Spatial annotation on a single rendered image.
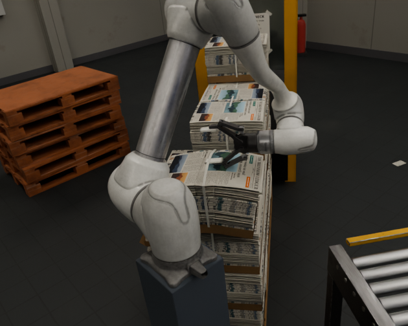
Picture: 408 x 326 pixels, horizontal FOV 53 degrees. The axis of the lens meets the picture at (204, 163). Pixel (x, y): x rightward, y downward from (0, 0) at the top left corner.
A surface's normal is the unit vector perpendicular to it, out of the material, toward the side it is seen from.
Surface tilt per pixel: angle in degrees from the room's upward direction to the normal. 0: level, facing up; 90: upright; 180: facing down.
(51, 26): 90
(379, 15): 90
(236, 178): 6
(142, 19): 90
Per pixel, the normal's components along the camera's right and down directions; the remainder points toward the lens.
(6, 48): 0.65, 0.32
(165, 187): -0.04, -0.83
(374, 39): -0.76, 0.38
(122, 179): -0.69, -0.18
